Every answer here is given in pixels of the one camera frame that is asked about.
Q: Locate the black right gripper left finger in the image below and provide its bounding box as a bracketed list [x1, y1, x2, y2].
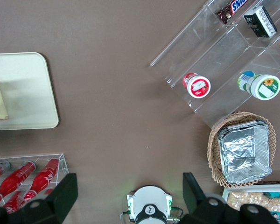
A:
[0, 173, 79, 224]

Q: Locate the small black white carton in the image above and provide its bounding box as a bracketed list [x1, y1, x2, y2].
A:
[243, 5, 279, 39]

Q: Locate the snickers chocolate bar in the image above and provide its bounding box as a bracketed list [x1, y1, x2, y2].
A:
[215, 0, 251, 25]

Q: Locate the white rectangular snack bin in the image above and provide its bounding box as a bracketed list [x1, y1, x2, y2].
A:
[221, 183, 280, 224]

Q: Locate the beige plastic serving tray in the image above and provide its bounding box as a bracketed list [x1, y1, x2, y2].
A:
[0, 51, 60, 131]

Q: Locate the rice cracker bag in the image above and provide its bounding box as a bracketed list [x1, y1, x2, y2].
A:
[263, 196, 280, 213]
[227, 190, 265, 211]

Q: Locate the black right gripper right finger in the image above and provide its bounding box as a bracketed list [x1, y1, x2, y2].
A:
[176, 172, 280, 224]

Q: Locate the red lid yogurt bottle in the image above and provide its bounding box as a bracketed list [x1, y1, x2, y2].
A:
[182, 72, 212, 99]

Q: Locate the clear acrylic stepped display stand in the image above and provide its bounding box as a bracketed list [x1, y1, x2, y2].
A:
[149, 0, 280, 129]

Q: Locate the clear acrylic bottle rack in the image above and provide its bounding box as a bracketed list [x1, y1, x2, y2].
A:
[0, 152, 70, 212]

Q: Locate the aluminium foil container stack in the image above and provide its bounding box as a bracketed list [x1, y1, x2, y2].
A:
[217, 119, 273, 184]

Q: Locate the light wicker basket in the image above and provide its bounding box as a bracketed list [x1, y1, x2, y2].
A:
[208, 111, 278, 188]

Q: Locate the green lid yogurt bottle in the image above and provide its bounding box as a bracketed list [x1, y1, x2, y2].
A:
[237, 70, 280, 101]

